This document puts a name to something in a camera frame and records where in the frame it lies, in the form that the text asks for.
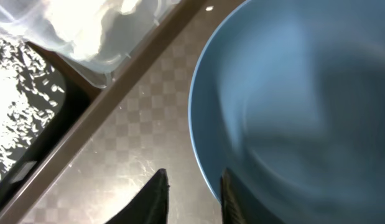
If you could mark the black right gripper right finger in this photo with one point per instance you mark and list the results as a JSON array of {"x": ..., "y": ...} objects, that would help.
[{"x": 239, "y": 205}]

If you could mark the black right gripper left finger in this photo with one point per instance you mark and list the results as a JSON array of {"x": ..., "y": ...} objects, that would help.
[{"x": 150, "y": 205}]

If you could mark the dark blue plate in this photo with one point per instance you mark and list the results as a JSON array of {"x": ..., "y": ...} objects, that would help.
[{"x": 290, "y": 96}]

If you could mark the white napkin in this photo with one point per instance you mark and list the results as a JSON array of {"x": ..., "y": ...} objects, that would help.
[{"x": 82, "y": 23}]

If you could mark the brown serving tray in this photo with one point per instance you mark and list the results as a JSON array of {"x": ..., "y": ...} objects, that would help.
[{"x": 123, "y": 138}]

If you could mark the black rectangular tray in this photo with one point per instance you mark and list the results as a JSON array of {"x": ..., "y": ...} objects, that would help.
[{"x": 75, "y": 102}]

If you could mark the clear plastic bin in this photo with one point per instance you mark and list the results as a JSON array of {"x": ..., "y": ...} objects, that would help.
[{"x": 25, "y": 20}]

